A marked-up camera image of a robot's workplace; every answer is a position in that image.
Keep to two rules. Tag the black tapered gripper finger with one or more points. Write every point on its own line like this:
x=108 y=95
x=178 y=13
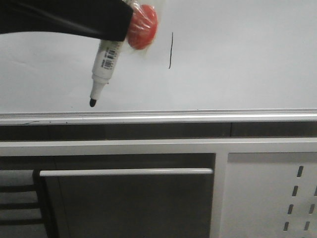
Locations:
x=100 y=19

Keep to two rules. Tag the white whiteboard marker black tip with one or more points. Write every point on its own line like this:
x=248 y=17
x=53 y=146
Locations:
x=103 y=68

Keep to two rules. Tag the black drawn marker stroke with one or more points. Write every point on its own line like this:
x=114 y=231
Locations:
x=171 y=49

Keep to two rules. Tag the grey panel with white rim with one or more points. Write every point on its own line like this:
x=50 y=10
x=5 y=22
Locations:
x=134 y=203

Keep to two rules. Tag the white perforated metal panel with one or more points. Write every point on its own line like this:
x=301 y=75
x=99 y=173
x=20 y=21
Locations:
x=270 y=195

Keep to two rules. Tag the white whiteboard with aluminium frame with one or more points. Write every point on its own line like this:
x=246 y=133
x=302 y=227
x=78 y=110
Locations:
x=232 y=60

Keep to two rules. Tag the white metal desk frame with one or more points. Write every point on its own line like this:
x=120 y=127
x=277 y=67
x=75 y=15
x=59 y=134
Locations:
x=220 y=147

